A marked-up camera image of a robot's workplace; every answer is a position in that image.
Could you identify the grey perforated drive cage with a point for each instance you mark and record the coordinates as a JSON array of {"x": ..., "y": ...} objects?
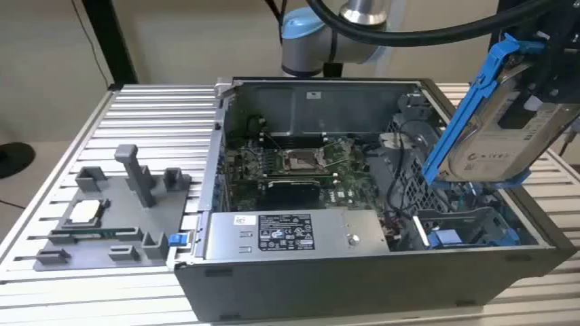
[{"x": 380, "y": 176}]

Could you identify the black round base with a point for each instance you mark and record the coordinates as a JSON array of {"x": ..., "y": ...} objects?
[{"x": 16, "y": 159}]

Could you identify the CPU socket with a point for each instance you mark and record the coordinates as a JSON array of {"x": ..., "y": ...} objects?
[{"x": 301, "y": 159}]

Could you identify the green RAM stick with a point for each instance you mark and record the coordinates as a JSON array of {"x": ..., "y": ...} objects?
[{"x": 104, "y": 233}]

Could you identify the silver power supply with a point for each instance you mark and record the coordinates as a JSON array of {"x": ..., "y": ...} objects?
[{"x": 362, "y": 220}]

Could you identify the blue disk carrier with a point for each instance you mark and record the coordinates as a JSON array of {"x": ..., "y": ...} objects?
[{"x": 445, "y": 237}]

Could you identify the black rounded module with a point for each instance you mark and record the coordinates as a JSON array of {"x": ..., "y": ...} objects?
[{"x": 289, "y": 195}]

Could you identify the silver CPU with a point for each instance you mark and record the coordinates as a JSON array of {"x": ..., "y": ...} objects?
[{"x": 85, "y": 212}]

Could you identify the grey parts rack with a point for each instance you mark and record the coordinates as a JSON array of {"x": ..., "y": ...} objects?
[{"x": 117, "y": 217}]

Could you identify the green motherboard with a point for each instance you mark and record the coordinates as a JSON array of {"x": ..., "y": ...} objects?
[{"x": 348, "y": 193}]

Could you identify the blue plastic latch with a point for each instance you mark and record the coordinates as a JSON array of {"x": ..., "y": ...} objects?
[{"x": 177, "y": 239}]

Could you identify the black frame post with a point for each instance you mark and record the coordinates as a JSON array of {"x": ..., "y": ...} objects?
[{"x": 114, "y": 40}]

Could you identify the grey disk bay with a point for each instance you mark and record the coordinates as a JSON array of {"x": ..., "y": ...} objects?
[{"x": 480, "y": 217}]

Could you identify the black PC case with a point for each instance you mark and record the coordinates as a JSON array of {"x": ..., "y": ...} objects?
[{"x": 317, "y": 288}]

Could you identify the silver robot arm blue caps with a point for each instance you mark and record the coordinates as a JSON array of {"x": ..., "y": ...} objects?
[{"x": 317, "y": 51}]

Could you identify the hard disk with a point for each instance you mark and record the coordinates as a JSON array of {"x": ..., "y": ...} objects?
[{"x": 498, "y": 149}]

